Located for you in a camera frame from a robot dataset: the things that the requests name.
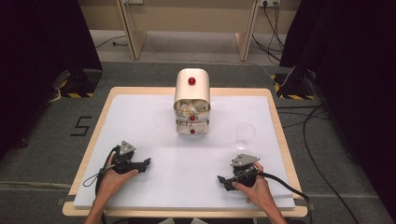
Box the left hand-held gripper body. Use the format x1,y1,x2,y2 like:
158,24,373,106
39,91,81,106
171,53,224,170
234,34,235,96
111,140,144,175

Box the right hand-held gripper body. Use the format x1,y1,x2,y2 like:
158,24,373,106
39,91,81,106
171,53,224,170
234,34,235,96
229,153,262,189

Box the person's right hand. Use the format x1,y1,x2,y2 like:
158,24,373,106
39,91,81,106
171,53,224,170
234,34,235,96
232,161,277,211

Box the person's left hand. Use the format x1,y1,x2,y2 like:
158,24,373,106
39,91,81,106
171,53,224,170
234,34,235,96
97,163,140,203

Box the white table mat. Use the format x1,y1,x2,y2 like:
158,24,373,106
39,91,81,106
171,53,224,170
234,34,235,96
73,93,296,210

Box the clear glass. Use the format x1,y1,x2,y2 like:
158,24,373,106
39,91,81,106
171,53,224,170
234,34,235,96
234,122,257,151

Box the crumpled white paper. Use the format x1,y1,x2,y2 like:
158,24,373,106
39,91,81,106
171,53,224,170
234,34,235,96
176,99,209,119

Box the white drawer cabinet red knobs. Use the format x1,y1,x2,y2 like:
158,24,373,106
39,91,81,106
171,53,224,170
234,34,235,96
173,67,212,135

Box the stand base with striped tape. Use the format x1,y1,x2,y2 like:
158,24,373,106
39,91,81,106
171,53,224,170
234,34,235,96
270,66,316,101
50,68,104,102

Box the black curtain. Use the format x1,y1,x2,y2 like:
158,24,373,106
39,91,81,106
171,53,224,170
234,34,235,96
0,0,104,161
279,0,396,218

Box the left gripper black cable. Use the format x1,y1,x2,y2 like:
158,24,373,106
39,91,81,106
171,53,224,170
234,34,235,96
81,145,121,224

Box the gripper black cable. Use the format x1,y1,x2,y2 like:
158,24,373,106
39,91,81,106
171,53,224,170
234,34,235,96
255,171,313,224
81,145,121,224

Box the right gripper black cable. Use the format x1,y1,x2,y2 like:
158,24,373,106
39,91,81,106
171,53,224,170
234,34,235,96
255,171,313,224

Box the long black floor cables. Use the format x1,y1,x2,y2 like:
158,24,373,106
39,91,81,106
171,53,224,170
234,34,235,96
276,104,362,224

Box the thin black floor cable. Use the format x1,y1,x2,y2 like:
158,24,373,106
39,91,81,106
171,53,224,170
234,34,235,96
94,34,129,49

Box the wooden desk frame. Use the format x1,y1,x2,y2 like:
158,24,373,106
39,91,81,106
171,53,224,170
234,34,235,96
115,0,260,63

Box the black plugged cables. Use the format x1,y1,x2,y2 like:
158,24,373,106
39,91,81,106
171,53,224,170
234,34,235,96
251,2,286,63

